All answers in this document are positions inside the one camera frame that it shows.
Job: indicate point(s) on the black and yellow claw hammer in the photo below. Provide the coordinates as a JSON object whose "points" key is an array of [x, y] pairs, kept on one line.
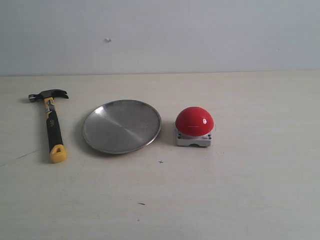
{"points": [[57, 149]]}

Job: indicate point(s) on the red dome push button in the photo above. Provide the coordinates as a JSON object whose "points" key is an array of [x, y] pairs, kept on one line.
{"points": [[194, 126]]}

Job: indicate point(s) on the round steel plate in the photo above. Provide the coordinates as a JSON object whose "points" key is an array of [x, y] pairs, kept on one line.
{"points": [[121, 126]]}

